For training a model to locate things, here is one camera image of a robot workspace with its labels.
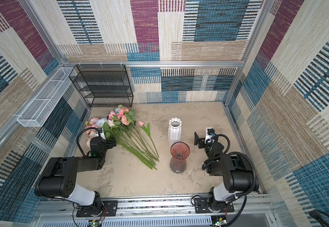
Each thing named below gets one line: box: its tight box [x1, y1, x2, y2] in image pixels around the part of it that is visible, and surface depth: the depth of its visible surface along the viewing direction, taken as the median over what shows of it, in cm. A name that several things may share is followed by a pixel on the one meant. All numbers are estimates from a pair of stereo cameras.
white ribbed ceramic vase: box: [168, 117, 182, 148], surface depth 83 cm
